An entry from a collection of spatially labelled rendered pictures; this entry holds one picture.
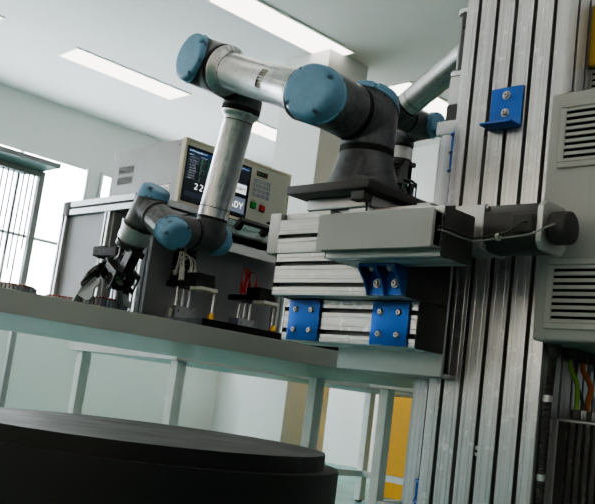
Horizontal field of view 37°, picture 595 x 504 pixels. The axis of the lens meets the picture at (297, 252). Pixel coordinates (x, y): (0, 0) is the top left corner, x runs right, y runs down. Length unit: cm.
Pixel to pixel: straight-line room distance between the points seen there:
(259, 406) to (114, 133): 434
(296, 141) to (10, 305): 527
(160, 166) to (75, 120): 711
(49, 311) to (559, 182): 107
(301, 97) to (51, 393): 804
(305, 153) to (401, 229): 538
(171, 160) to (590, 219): 143
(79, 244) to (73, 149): 701
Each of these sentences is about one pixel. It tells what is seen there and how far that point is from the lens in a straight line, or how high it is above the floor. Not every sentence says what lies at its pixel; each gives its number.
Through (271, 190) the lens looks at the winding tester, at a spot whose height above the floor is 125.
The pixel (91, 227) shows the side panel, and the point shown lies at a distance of 276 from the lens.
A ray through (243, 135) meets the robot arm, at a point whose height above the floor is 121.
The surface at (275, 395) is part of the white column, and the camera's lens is 664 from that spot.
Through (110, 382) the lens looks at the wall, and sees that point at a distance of 998.
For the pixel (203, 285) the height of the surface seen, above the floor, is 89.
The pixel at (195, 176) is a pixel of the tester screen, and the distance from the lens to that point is 269.
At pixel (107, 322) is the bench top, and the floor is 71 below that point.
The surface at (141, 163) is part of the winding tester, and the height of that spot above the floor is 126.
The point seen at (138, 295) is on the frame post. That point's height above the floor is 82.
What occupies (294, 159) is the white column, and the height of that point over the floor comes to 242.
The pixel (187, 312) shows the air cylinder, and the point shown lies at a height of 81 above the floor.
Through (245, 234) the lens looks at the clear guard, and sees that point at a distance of 244.
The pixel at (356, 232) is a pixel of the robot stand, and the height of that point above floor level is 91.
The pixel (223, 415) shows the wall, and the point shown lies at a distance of 1071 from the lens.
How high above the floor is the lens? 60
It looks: 9 degrees up
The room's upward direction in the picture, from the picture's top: 7 degrees clockwise
